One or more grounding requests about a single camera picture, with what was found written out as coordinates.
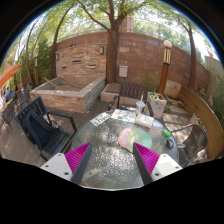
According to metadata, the colourful picture book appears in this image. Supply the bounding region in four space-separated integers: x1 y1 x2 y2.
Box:
112 109 136 123

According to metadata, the black white patterned card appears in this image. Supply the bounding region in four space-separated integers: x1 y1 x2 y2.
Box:
90 112 110 126

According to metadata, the round glass patio table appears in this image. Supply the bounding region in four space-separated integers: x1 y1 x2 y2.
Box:
72 111 179 190

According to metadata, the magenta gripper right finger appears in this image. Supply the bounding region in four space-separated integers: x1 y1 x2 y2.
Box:
133 143 182 185

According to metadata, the dark slatted chair far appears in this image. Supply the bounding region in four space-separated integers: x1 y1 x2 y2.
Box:
108 81 154 116

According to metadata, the orange umbrella canopy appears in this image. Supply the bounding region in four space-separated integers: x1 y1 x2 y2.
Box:
0 64 20 88

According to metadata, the large tree trunk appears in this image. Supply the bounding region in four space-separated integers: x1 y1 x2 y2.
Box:
106 18 119 83

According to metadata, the dark chair far left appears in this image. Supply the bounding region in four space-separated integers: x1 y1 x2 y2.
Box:
2 101 16 127

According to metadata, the plastic cup with straw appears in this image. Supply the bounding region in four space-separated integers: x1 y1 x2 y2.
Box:
136 99 145 114

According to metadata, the dark slatted chair left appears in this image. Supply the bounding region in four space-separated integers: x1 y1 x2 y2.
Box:
16 97 77 161

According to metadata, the wicker metal chair right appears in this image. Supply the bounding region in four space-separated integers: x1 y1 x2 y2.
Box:
173 124 208 167

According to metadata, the dark slatted chair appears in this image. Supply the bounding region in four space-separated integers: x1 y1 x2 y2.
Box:
16 97 77 161
108 81 154 116

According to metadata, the green marker pen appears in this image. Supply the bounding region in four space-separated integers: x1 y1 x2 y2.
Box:
162 129 171 137

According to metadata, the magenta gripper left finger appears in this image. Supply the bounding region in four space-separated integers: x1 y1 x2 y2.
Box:
41 142 92 185

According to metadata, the white square planter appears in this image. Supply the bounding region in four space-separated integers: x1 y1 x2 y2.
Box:
147 92 167 118

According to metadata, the small stacked book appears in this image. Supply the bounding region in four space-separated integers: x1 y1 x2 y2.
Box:
135 114 154 128

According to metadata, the wooden post lamp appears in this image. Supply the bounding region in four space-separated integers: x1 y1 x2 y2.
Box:
158 40 172 95

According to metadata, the stone raised fountain basin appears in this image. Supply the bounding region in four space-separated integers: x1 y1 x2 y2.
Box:
30 77 106 113

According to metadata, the grey wall utility box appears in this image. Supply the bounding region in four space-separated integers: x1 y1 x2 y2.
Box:
119 65 128 78

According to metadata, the curved wooden bench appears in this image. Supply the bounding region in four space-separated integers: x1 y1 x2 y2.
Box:
179 86 224 159

